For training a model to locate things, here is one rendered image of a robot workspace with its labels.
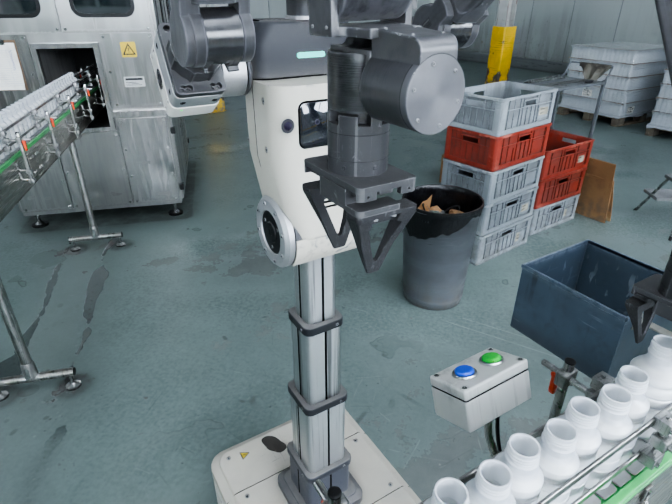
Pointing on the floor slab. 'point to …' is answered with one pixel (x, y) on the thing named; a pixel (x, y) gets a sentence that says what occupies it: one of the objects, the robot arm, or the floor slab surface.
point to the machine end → (107, 15)
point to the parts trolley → (568, 89)
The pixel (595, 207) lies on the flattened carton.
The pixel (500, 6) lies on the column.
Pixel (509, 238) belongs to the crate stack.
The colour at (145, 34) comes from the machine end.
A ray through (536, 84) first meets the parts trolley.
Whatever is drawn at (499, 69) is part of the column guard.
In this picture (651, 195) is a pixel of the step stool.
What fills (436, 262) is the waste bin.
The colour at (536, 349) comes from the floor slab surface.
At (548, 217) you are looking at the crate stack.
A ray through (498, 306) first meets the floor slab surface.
